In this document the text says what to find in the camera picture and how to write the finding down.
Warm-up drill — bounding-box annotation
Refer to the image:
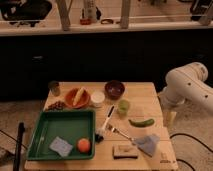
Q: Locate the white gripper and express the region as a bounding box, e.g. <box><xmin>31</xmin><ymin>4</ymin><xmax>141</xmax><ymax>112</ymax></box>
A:
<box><xmin>161</xmin><ymin>99</ymin><xmax>179</xmax><ymax>128</ymax></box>

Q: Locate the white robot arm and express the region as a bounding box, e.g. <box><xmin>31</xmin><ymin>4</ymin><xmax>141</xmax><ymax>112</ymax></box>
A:
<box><xmin>158</xmin><ymin>62</ymin><xmax>213</xmax><ymax>128</ymax></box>

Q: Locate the purple bowl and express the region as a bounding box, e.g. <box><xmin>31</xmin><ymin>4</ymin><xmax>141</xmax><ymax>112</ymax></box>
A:
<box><xmin>104</xmin><ymin>80</ymin><xmax>125</xmax><ymax>100</ymax></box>

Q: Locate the orange bowl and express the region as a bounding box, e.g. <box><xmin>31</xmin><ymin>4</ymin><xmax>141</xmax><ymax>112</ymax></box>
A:
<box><xmin>64</xmin><ymin>88</ymin><xmax>90</xmax><ymax>109</ymax></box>

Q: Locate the green plastic cup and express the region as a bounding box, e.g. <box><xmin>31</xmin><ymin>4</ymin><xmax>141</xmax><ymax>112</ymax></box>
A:
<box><xmin>118</xmin><ymin>99</ymin><xmax>130</xmax><ymax>116</ymax></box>

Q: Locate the blue grey cloth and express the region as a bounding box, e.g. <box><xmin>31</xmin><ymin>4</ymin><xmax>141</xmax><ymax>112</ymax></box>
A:
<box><xmin>134</xmin><ymin>134</ymin><xmax>160</xmax><ymax>157</ymax></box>

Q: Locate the brown rectangular block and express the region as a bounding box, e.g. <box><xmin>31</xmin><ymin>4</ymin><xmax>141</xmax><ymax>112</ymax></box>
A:
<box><xmin>113</xmin><ymin>145</ymin><xmax>138</xmax><ymax>159</ymax></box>

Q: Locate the white round container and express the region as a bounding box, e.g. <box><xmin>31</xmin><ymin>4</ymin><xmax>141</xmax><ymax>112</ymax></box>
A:
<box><xmin>91</xmin><ymin>91</ymin><xmax>105</xmax><ymax>107</ymax></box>

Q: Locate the white black dish brush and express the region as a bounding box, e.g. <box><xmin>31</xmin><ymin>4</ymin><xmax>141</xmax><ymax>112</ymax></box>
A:
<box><xmin>95</xmin><ymin>107</ymin><xmax>114</xmax><ymax>143</ymax></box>

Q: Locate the yellow corn cob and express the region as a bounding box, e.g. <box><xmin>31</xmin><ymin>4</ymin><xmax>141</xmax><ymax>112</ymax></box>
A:
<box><xmin>73</xmin><ymin>87</ymin><xmax>85</xmax><ymax>106</ymax></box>

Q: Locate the orange fruit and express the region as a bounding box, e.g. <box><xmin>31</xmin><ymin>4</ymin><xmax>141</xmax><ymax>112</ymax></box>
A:
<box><xmin>77</xmin><ymin>138</ymin><xmax>91</xmax><ymax>153</ymax></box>

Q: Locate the green plastic tray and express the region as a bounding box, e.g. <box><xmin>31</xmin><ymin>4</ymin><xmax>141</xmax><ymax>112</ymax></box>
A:
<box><xmin>27</xmin><ymin>110</ymin><xmax>96</xmax><ymax>161</ymax></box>

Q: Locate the brown grape bunch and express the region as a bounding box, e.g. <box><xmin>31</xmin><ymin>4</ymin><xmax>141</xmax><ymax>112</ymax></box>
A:
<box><xmin>47</xmin><ymin>101</ymin><xmax>65</xmax><ymax>110</ymax></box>

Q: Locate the blue sponge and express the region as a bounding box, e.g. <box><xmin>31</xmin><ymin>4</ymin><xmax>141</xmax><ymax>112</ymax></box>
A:
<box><xmin>49</xmin><ymin>137</ymin><xmax>73</xmax><ymax>157</ymax></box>

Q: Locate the black pole stand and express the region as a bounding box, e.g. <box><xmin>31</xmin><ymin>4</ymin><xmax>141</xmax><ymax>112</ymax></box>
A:
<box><xmin>13</xmin><ymin>122</ymin><xmax>25</xmax><ymax>171</ymax></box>

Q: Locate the black office chair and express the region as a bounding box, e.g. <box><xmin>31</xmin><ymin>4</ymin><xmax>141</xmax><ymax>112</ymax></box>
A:
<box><xmin>0</xmin><ymin>0</ymin><xmax>52</xmax><ymax>27</ymax></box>

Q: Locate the black floor cable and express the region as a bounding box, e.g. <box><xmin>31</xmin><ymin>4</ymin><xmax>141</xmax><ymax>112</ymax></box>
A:
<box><xmin>169</xmin><ymin>132</ymin><xmax>213</xmax><ymax>171</ymax></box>

